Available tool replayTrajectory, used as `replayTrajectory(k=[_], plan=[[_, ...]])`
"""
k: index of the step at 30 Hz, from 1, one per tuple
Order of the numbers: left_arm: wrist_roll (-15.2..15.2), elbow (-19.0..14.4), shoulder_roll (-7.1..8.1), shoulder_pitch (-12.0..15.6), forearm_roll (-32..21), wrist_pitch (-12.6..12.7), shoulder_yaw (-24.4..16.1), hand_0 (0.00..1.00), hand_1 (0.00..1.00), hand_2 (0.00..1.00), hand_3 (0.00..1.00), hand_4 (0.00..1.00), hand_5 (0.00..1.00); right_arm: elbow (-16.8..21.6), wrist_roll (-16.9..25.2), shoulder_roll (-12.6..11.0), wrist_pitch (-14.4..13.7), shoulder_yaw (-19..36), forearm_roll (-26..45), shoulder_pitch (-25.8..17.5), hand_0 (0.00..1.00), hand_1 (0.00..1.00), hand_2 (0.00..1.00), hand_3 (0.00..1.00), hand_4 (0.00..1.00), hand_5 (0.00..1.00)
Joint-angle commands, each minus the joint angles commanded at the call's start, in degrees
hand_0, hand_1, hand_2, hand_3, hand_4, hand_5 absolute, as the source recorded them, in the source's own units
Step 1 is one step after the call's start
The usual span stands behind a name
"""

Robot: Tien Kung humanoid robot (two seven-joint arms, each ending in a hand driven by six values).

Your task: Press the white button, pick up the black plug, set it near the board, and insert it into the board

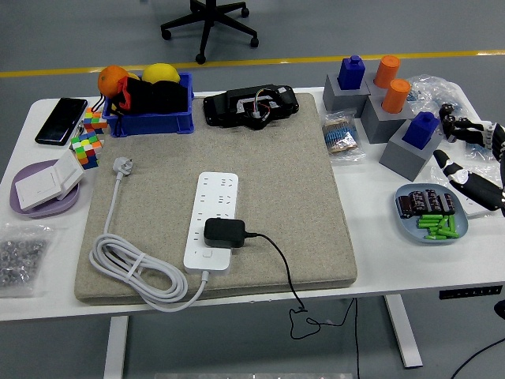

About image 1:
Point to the small yellow fruit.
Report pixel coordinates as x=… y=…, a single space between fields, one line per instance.
x=134 y=76

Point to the bag of metal nuts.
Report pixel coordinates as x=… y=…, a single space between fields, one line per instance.
x=21 y=256

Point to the grey-brown mat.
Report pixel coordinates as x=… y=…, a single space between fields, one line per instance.
x=276 y=158

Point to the blue-grey plate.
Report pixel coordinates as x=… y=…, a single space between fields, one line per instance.
x=406 y=229

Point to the small white wall switch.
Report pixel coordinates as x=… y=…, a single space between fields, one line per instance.
x=69 y=171

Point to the light grey holder block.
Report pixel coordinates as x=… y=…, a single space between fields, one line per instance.
x=372 y=90

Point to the black desk control panel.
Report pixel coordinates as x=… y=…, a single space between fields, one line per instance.
x=471 y=293

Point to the blue plastic bin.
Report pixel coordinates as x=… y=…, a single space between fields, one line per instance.
x=158 y=122

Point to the large white wall switch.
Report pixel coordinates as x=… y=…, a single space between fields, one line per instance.
x=37 y=187

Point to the grey square holder block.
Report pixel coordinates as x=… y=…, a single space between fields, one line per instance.
x=378 y=124
x=335 y=98
x=398 y=162

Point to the white table leg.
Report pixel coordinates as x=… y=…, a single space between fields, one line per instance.
x=115 y=347
x=402 y=335

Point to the white power strip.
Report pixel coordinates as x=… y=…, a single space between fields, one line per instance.
x=209 y=193

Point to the brown cylindrical capacitor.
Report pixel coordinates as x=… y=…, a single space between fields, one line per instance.
x=404 y=205

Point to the black plug adapter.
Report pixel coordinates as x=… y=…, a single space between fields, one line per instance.
x=223 y=233

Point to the multicolour puzzle cube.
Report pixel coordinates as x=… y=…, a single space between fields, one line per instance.
x=87 y=150
x=94 y=120

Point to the bag of taped resistors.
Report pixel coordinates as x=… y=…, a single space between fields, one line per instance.
x=341 y=138

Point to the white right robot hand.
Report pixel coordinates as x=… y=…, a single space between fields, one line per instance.
x=479 y=189

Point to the black pouch with red trim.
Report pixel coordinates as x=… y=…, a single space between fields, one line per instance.
x=158 y=98

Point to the blue bottle-shaped peg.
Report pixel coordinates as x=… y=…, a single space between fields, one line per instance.
x=351 y=73
x=420 y=132

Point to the orange fruit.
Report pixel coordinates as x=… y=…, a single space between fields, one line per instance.
x=110 y=79

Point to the black smartphone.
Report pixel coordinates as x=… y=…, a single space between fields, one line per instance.
x=61 y=120

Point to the purple plate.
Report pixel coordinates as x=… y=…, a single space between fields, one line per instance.
x=47 y=210

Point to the yellow lemon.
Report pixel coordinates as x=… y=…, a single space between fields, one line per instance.
x=161 y=73

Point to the clear crumpled plastic bag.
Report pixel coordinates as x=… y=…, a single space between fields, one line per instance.
x=434 y=91

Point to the black cylindrical capacitor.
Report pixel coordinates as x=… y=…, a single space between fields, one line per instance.
x=447 y=202
x=432 y=200
x=417 y=202

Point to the bag of black capacitors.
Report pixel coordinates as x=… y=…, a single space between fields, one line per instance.
x=446 y=110

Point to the orange cylinder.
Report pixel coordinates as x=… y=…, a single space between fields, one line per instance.
x=396 y=96
x=386 y=71

